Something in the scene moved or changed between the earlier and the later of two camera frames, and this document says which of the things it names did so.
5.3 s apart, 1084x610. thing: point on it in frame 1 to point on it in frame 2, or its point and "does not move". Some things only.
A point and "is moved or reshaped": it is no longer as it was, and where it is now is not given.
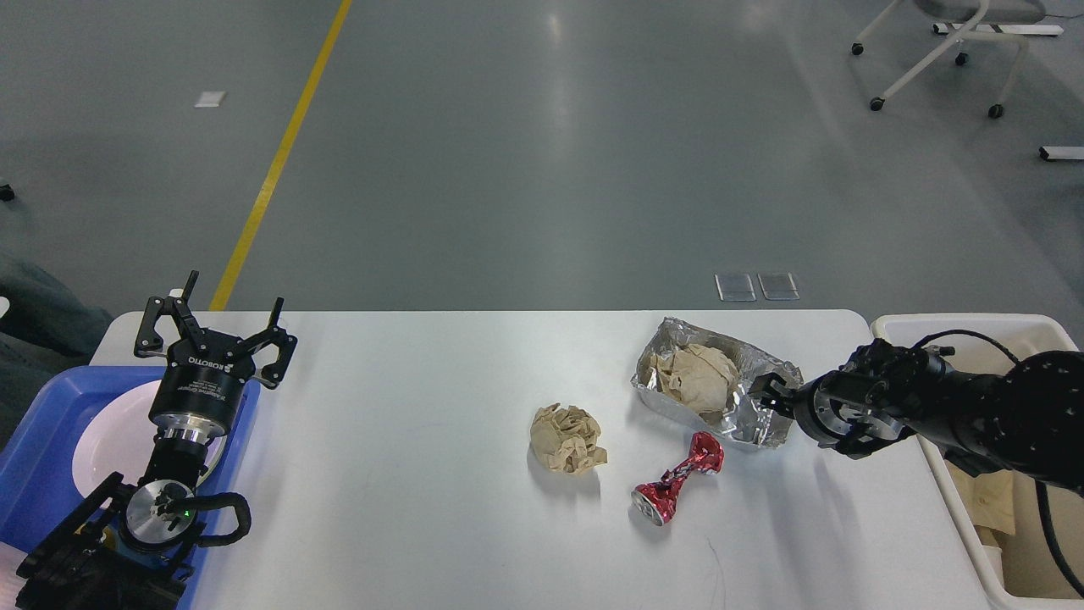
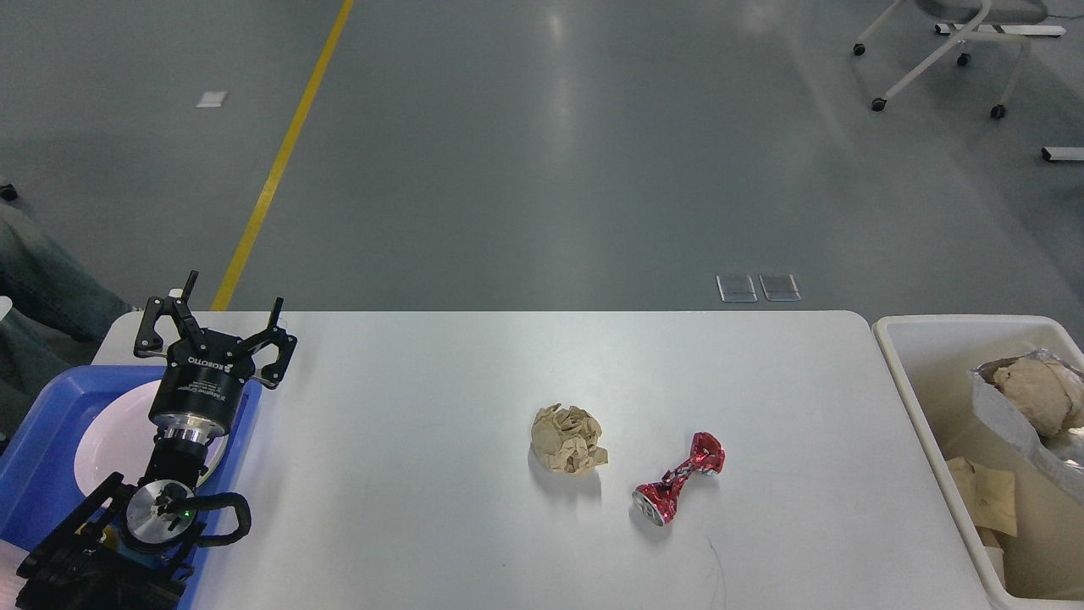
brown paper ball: (566, 440) does not move
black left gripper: (199, 390) does not move
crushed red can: (657, 501) does not move
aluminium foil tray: (746, 422) is moved or reshaped
